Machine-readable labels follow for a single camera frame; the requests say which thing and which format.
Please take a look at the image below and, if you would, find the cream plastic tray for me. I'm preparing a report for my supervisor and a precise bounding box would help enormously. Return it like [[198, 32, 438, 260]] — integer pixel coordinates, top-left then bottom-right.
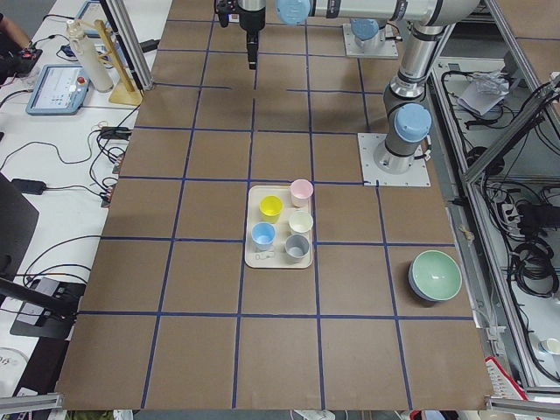
[[244, 185, 313, 270]]

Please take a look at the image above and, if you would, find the green bowl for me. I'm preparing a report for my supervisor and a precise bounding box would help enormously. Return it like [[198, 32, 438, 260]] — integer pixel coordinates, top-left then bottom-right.
[[413, 250, 462, 302]]

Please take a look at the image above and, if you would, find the blue cup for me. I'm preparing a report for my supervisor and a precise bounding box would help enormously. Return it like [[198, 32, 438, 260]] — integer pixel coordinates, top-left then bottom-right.
[[251, 222, 277, 251]]

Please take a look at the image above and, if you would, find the pale green cup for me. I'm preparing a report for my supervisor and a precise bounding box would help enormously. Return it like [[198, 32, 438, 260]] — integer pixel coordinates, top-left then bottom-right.
[[288, 210, 314, 235]]

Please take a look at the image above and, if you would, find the wooden stand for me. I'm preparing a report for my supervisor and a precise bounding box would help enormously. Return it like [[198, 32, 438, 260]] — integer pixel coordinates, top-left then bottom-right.
[[79, 19, 143, 106]]

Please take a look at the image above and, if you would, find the yellow cup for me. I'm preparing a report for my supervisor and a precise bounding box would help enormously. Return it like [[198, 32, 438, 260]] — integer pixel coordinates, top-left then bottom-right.
[[259, 195, 284, 224]]

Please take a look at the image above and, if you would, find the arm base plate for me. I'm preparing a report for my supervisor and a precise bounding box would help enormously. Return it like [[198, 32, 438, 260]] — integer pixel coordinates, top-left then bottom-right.
[[357, 133, 431, 187], [342, 24, 399, 60]]

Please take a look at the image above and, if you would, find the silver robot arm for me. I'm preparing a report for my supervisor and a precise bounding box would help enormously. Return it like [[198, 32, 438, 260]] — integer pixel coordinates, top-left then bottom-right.
[[350, 18, 386, 53], [275, 1, 479, 174]]

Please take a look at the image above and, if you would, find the pink cup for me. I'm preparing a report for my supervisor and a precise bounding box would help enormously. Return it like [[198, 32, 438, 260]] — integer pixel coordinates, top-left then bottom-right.
[[290, 178, 314, 207]]

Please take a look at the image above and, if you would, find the aluminium frame post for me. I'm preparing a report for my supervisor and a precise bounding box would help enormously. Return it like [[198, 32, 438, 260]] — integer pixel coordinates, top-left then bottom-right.
[[100, 0, 153, 91]]

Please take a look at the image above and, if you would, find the grey cup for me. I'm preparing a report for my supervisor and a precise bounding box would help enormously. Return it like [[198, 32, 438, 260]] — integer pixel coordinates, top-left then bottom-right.
[[284, 234, 310, 263]]

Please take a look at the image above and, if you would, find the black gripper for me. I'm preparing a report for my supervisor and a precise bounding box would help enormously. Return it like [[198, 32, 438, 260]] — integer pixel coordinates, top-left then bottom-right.
[[238, 0, 266, 70]]

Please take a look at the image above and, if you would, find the teach pendant tablet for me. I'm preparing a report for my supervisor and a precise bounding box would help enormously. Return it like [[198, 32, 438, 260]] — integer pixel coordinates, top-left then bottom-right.
[[25, 65, 90, 116]]

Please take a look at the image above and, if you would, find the white water bottle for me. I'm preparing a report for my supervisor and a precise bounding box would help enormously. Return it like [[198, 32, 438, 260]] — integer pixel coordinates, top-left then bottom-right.
[[66, 19, 114, 93]]

